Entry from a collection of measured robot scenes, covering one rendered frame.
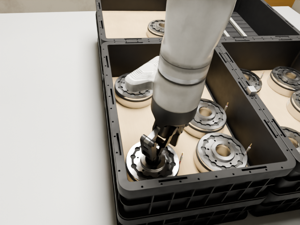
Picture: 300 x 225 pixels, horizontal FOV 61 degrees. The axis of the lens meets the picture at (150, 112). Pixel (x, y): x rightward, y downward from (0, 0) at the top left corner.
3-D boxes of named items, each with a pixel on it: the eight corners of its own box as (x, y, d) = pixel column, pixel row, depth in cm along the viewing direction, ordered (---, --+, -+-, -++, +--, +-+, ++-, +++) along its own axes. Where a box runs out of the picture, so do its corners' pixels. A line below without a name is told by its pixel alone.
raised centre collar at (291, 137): (306, 153, 53) (307, 152, 52) (284, 153, 52) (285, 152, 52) (295, 135, 56) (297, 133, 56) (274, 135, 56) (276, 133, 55)
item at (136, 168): (183, 185, 46) (184, 183, 45) (127, 188, 44) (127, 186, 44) (173, 140, 53) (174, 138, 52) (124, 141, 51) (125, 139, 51)
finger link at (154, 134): (156, 118, 41) (157, 124, 43) (138, 139, 40) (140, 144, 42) (168, 125, 41) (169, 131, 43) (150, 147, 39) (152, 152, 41)
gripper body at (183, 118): (181, 119, 35) (171, 157, 42) (211, 90, 40) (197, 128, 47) (140, 93, 38) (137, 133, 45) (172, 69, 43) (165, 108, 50)
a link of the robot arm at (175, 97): (156, 63, 45) (160, 31, 41) (210, 93, 41) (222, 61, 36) (121, 86, 40) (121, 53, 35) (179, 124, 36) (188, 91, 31)
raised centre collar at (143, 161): (167, 171, 47) (168, 169, 46) (141, 172, 46) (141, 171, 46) (163, 149, 50) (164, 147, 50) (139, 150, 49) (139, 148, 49)
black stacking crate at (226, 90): (268, 199, 50) (297, 168, 42) (119, 223, 44) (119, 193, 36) (202, 75, 77) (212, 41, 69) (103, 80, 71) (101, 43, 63)
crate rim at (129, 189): (293, 174, 43) (301, 167, 42) (118, 200, 37) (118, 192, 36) (210, 47, 70) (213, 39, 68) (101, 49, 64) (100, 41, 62)
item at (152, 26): (182, 34, 84) (182, 32, 83) (153, 36, 81) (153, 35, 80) (171, 20, 90) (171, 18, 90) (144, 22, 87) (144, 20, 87)
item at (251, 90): (255, 95, 54) (257, 91, 53) (249, 95, 53) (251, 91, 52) (251, 89, 55) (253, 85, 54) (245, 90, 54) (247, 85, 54)
